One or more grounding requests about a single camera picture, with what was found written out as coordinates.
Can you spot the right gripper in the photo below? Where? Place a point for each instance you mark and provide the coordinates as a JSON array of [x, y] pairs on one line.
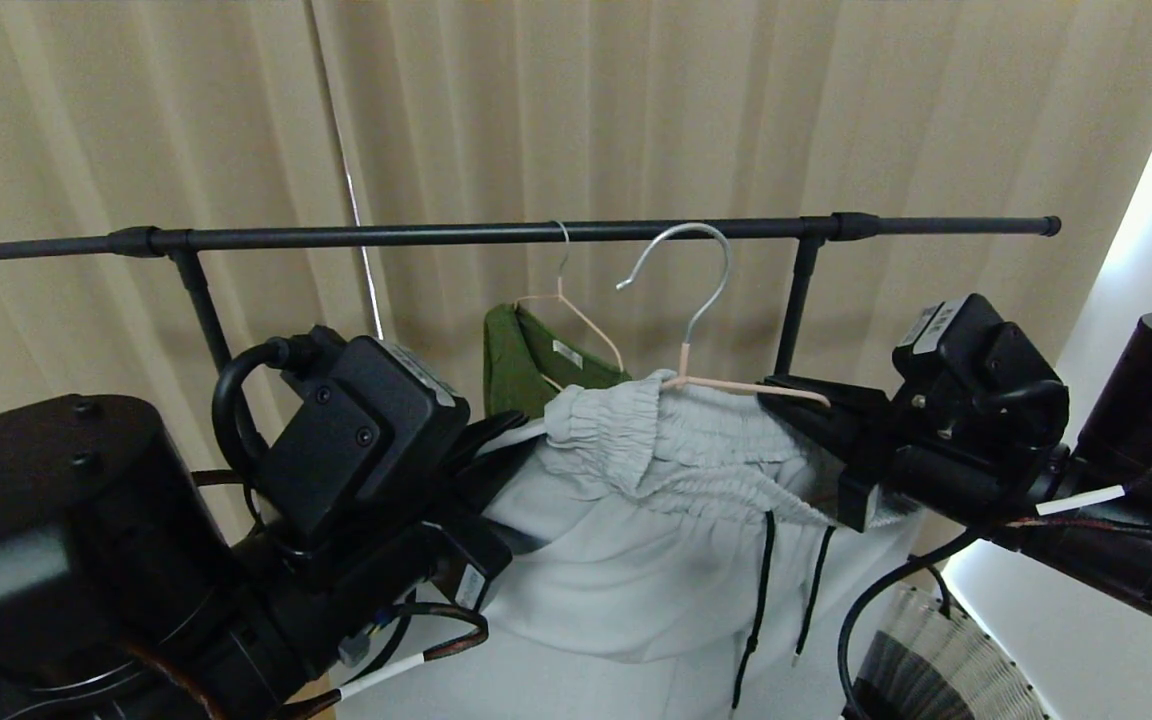
[[946, 485]]

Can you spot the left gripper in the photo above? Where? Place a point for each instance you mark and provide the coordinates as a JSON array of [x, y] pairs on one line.
[[376, 600]]

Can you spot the pale grey garment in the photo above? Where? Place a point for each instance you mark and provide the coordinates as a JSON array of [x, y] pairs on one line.
[[616, 580]]

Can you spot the green long-sleeved shirt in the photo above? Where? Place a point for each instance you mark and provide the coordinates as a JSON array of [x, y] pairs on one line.
[[516, 370]]

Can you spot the pink clothes hanger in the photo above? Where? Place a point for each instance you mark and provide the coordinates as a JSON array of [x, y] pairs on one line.
[[684, 370], [560, 296]]

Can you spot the white laundry basket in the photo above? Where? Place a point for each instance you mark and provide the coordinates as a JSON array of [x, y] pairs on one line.
[[956, 660]]

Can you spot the black clothes rack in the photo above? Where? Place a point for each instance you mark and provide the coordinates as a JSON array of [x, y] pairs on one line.
[[436, 235]]

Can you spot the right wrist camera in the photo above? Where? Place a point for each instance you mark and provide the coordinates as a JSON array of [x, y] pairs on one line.
[[976, 370]]

